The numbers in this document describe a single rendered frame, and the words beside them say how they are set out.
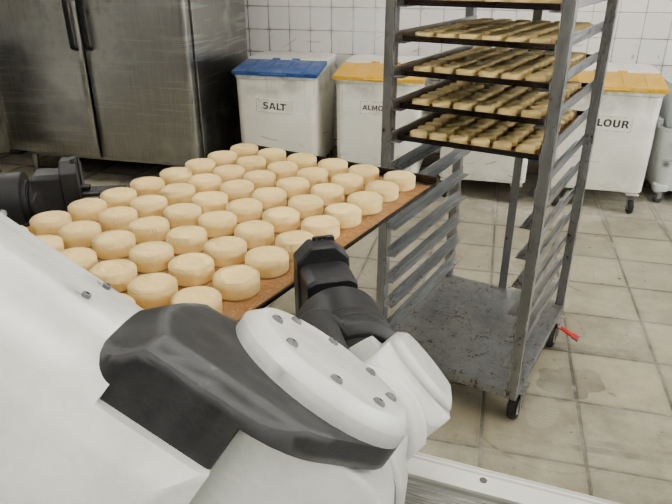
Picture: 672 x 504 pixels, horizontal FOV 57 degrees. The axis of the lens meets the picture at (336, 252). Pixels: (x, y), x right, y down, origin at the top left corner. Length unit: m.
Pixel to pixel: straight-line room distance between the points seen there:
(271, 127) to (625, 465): 2.82
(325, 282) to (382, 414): 0.38
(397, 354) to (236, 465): 0.23
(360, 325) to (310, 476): 0.32
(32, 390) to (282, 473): 0.08
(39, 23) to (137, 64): 0.66
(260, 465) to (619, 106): 3.60
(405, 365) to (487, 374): 1.61
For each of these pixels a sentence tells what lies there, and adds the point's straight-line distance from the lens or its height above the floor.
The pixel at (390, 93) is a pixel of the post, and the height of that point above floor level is 0.99.
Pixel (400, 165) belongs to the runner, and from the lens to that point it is 1.88.
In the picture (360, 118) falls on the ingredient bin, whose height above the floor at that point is 0.47.
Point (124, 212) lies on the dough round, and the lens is 0.86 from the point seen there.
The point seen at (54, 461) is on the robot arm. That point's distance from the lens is 0.19.
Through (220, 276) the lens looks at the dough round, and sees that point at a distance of 0.66.
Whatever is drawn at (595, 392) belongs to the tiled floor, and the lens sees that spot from 2.32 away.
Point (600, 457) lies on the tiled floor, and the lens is 2.07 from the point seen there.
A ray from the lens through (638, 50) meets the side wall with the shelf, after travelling 4.40.
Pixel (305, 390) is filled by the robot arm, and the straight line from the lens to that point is 0.21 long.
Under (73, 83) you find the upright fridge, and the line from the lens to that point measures 4.29.
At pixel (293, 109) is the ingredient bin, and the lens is 3.93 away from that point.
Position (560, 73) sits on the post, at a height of 1.08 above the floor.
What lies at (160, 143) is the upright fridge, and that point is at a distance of 4.06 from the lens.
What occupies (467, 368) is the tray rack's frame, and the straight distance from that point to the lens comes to 2.05.
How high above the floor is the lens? 1.32
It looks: 25 degrees down
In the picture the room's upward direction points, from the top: straight up
